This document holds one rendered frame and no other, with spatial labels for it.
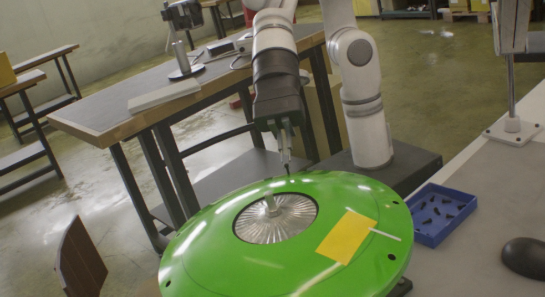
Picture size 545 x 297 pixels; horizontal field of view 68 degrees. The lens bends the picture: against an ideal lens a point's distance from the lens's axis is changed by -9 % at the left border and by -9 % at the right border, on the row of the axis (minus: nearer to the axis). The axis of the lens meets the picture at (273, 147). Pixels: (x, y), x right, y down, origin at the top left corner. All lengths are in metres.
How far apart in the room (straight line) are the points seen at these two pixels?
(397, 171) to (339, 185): 0.49
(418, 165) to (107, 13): 8.79
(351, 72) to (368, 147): 0.18
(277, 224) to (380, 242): 0.12
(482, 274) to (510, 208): 0.16
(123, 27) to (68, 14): 1.16
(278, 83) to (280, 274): 0.32
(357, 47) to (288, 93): 0.32
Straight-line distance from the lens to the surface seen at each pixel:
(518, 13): 0.80
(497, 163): 0.91
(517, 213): 0.78
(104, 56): 9.47
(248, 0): 0.82
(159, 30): 9.87
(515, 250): 0.66
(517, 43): 0.88
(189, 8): 1.80
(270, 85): 0.68
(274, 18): 0.76
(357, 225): 0.49
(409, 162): 1.07
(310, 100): 2.45
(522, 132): 1.01
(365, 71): 0.96
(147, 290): 1.31
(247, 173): 2.49
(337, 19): 1.00
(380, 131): 1.02
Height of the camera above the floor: 1.37
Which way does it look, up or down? 24 degrees down
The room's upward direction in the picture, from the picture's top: 15 degrees counter-clockwise
